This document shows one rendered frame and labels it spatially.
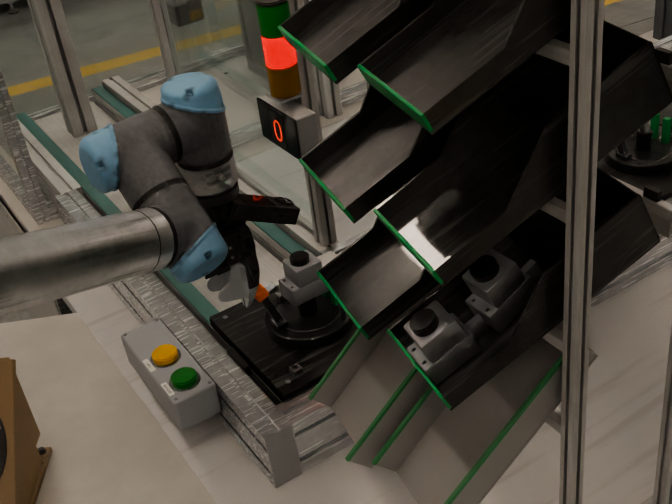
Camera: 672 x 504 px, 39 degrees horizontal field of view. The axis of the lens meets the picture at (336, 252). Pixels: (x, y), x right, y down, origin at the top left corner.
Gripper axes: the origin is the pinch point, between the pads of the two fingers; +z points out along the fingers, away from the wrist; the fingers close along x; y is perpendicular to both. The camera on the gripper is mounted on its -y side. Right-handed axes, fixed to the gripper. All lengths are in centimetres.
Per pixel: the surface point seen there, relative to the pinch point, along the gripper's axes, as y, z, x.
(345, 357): -3.1, -0.2, 21.1
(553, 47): -12, -49, 49
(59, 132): -4, 15, -111
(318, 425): 0.4, 13.4, 16.7
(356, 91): -72, 18, -81
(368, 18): -7, -48, 28
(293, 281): -7.1, 0.3, 0.8
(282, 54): -20.1, -27.0, -16.6
